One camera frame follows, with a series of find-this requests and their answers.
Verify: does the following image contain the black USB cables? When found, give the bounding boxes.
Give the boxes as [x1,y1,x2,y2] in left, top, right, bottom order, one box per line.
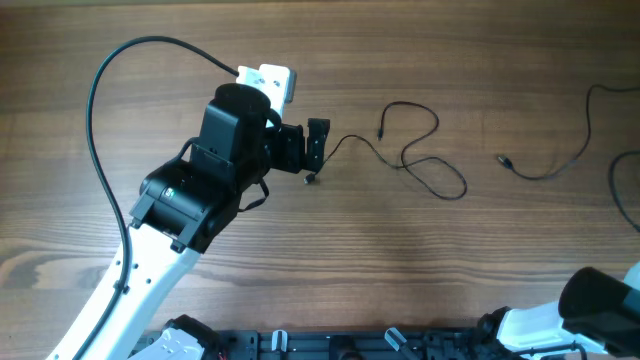
[302,100,469,202]

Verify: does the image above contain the separated black USB cable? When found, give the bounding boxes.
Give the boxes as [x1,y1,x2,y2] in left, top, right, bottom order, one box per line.
[496,83,640,182]

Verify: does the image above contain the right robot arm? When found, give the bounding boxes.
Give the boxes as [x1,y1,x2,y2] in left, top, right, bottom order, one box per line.
[473,265,639,359]

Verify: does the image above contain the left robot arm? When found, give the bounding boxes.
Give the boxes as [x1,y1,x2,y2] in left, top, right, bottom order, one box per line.
[50,83,330,359]

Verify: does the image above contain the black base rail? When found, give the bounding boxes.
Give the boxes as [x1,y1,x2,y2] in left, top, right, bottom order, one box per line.
[139,327,551,360]

